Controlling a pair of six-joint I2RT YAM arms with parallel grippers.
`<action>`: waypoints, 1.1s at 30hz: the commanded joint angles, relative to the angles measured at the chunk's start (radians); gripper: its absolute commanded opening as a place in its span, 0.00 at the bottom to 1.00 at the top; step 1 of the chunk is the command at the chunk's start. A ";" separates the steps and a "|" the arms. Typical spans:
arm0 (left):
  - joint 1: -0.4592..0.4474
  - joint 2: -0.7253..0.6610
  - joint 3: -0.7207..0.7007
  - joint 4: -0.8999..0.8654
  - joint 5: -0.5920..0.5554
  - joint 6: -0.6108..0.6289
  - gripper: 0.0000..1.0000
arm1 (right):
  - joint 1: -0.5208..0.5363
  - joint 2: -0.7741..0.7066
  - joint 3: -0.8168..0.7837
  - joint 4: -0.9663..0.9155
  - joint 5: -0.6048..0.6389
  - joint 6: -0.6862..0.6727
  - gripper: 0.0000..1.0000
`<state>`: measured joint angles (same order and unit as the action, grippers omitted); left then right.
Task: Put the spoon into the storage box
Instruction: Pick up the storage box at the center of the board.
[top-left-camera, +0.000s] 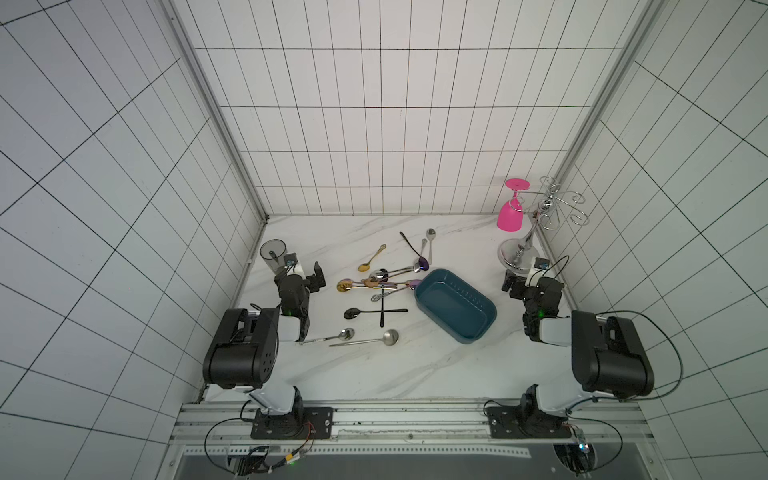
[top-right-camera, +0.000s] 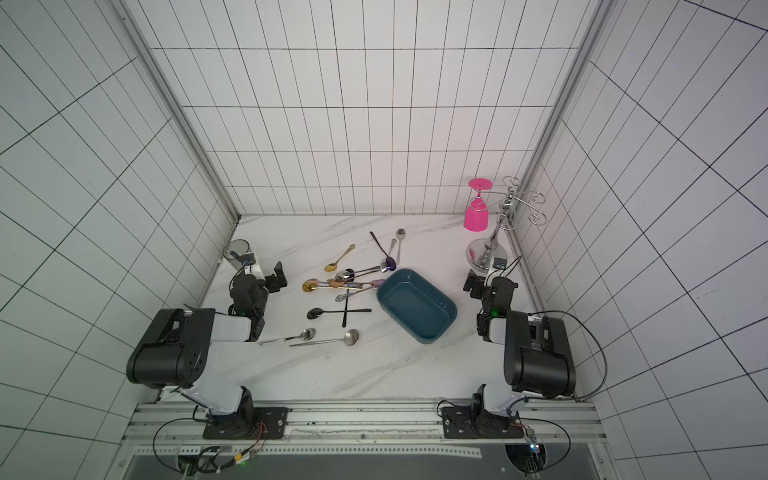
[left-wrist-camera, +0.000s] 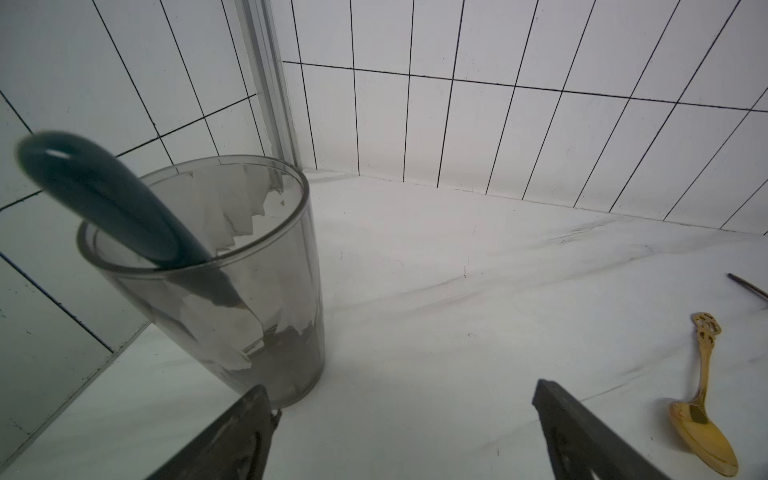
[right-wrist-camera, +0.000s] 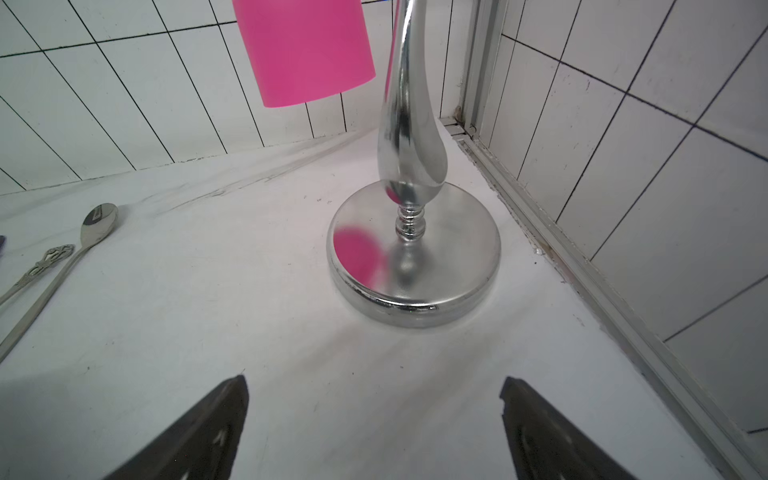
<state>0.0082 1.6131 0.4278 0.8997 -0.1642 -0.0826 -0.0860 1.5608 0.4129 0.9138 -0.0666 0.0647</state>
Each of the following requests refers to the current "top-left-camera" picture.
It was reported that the teal plastic storage box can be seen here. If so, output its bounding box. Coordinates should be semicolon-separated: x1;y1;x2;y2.
414;268;497;344

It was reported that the silver plain spoon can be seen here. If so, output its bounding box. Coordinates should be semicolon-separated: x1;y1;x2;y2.
368;255;430;282

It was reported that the rainbow gold spoon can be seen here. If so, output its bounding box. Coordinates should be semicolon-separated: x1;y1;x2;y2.
362;279;422;290

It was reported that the dark purple long spoon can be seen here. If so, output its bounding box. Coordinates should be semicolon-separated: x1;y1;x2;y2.
399;231;430;271

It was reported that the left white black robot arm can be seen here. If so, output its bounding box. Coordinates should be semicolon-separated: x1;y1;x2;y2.
202;263;326;437

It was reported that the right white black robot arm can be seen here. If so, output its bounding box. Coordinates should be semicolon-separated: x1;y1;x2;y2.
502;272;655;437

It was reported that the small silver spoon front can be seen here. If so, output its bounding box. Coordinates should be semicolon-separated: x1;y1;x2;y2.
300;327;355;345

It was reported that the small gold ornate spoon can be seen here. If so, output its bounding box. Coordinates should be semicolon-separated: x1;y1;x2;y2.
357;244;387;272

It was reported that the large silver spoon front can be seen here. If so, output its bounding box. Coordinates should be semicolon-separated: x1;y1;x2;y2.
331;329;400;347

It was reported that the grey translucent cup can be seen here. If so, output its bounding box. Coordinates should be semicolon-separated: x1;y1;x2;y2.
259;239;287;275

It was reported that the chrome glass holder stand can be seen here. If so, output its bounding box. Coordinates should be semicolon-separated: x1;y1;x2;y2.
497;176;589;276

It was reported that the pink upside-down wine glass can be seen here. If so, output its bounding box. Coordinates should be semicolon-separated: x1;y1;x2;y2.
497;178;531;233

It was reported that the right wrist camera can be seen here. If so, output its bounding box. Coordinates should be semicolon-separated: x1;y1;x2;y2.
532;257;551;271

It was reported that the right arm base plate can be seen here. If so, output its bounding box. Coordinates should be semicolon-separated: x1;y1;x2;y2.
484;405;572;440

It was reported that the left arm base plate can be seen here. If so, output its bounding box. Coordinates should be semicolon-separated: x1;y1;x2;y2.
250;407;334;440

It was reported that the aluminium rail frame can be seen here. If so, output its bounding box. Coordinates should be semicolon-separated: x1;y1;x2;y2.
158;399;670;479

